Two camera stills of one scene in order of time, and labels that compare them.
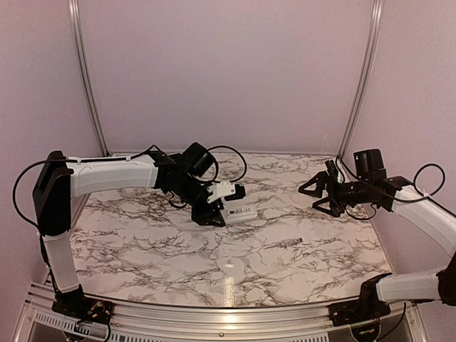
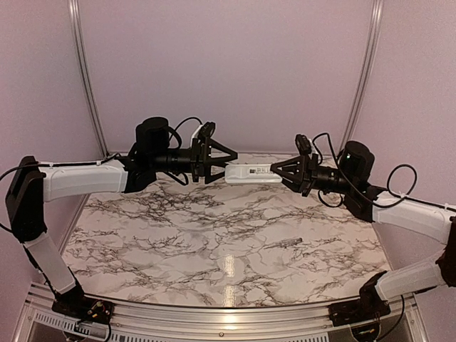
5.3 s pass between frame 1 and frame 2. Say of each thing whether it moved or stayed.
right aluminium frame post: stayed
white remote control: moved
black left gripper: moved
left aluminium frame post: stayed
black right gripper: moved
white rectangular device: moved
